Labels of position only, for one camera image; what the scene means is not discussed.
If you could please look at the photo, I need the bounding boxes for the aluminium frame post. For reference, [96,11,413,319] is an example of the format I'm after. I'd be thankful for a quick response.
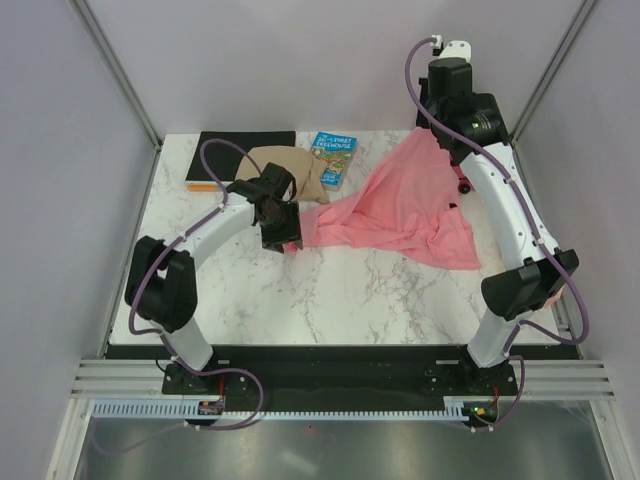
[510,0,600,144]
[69,0,163,152]

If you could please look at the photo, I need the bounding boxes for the white slotted cable duct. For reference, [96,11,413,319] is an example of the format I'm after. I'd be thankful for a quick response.
[91,398,496,421]

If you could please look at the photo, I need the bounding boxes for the black notebook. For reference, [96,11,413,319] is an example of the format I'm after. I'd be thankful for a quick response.
[185,130,296,186]

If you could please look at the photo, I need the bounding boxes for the beige t shirt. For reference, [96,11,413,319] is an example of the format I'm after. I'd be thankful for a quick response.
[227,146,329,205]

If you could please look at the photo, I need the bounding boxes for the right aluminium frame post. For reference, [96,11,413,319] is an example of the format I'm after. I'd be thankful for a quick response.
[510,0,600,144]

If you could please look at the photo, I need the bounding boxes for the pink cube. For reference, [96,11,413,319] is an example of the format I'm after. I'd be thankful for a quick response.
[543,286,564,308]

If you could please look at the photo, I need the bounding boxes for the left aluminium frame post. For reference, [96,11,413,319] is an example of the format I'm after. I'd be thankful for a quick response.
[69,0,163,152]

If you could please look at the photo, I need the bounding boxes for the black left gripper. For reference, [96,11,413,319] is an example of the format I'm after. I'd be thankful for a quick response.
[259,201,303,255]

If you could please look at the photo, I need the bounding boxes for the aluminium front rail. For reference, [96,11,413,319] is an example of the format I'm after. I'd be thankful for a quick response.
[71,360,614,400]

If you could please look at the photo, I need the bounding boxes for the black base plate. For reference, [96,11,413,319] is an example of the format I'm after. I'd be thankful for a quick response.
[102,343,584,414]

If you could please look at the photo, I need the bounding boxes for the black pink drawer unit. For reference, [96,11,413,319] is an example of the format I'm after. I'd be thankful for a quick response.
[449,150,473,195]

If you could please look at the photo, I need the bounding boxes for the blue treehouse book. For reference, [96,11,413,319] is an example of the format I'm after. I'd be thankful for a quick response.
[310,132,357,191]

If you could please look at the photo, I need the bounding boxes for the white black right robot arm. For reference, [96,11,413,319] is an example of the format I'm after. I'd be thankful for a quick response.
[417,57,579,394]

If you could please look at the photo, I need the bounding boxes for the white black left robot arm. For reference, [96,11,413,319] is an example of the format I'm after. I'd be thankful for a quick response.
[124,163,303,393]

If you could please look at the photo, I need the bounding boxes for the pink t shirt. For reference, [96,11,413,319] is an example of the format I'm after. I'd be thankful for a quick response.
[300,127,481,270]

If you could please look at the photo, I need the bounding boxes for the orange pencil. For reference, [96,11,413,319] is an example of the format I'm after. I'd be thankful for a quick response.
[186,184,218,192]

